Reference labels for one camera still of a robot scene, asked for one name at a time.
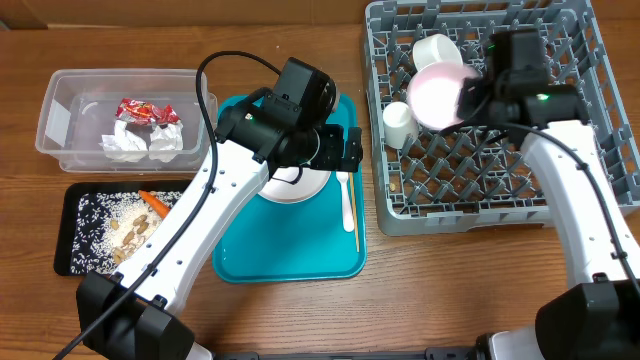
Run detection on pink plate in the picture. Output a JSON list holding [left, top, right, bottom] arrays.
[[259, 167, 330, 204]]

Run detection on white plastic fork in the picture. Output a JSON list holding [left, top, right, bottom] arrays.
[[336, 172, 355, 232]]

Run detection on small pink bowl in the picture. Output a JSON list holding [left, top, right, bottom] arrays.
[[406, 62, 480, 131]]

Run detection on white bowl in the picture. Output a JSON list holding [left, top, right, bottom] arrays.
[[412, 34, 463, 71]]

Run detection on white plastic cup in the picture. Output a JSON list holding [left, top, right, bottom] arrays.
[[383, 102, 419, 150]]

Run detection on orange carrot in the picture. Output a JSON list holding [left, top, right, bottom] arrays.
[[138, 190, 170, 219]]

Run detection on red snack wrapper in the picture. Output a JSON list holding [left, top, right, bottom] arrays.
[[115, 98, 181, 126]]

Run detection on rice and peanut leftovers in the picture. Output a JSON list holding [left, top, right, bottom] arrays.
[[69, 192, 163, 275]]

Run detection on white tissue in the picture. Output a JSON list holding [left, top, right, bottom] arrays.
[[149, 121, 184, 163], [100, 120, 147, 163]]

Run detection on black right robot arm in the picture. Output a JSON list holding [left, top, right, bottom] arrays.
[[458, 30, 639, 359]]

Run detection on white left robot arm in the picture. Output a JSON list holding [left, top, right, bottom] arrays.
[[57, 58, 363, 359]]

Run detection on grey dishwasher rack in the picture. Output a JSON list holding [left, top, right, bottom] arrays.
[[364, 0, 639, 236]]

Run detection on wooden chopstick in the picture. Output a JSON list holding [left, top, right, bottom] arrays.
[[348, 173, 360, 253]]

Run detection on teal plastic tray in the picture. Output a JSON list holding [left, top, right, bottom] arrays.
[[212, 91, 369, 285]]

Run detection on clear plastic bin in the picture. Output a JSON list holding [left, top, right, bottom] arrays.
[[35, 68, 209, 173]]

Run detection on black plastic tray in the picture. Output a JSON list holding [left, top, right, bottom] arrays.
[[53, 180, 189, 276]]

